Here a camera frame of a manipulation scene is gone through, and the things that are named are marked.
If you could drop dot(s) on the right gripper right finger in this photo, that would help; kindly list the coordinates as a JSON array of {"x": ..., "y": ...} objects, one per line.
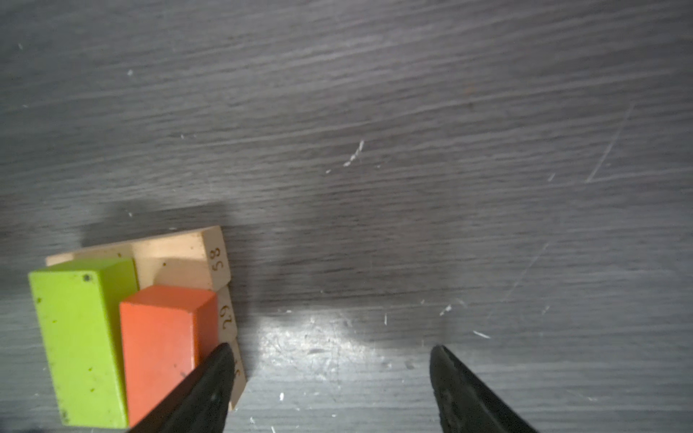
[{"x": 465, "y": 403}]

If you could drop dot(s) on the natural wood block 29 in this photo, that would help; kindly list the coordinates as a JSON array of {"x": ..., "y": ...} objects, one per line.
[{"x": 227, "y": 326}]

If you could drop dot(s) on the lime green wood block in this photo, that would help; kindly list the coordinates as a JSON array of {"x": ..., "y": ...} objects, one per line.
[{"x": 77, "y": 307}]

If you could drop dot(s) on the natural wood block 31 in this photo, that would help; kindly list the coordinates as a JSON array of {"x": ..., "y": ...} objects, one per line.
[{"x": 240, "y": 379}]

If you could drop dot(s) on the natural wood block 58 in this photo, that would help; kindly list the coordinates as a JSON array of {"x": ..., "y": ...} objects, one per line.
[{"x": 195, "y": 259}]

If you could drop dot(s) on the orange wood block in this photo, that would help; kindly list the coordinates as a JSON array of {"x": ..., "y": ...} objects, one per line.
[{"x": 166, "y": 333}]

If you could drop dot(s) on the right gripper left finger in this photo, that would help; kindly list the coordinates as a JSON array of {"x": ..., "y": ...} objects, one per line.
[{"x": 200, "y": 403}]

